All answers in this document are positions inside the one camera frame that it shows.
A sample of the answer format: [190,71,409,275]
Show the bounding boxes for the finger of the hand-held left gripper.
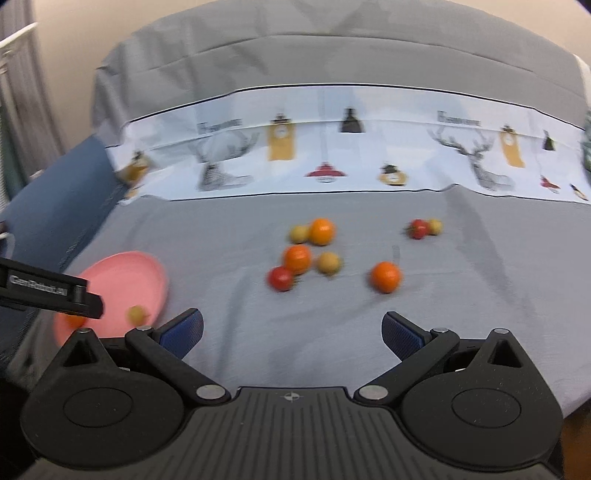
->
[71,286,104,320]

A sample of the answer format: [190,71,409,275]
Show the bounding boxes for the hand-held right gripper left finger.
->
[55,308,232,407]

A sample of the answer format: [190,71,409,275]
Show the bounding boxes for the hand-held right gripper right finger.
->
[353,311,532,407]

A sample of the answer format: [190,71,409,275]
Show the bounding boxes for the pink plate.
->
[53,250,169,347]

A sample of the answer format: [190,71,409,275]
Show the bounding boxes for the blue pillow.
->
[0,136,122,365]

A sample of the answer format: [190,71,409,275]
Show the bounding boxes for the white printed bed sheet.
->
[105,85,591,205]

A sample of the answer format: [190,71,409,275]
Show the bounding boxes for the green checked cloth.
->
[579,111,591,172]

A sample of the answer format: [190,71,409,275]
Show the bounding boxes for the white metal frame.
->
[0,21,47,139]

